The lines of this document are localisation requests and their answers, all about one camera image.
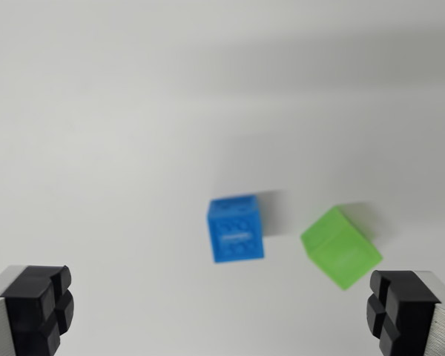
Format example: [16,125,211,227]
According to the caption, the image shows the green rubber cube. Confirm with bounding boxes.
[300,205,384,291]

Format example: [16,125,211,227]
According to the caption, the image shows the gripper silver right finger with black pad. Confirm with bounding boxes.
[365,269,445,356]

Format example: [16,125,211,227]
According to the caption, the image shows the blue textured rubber cube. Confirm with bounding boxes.
[206,194,265,264]

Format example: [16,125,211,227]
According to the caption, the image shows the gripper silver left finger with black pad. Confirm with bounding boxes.
[0,264,76,356]

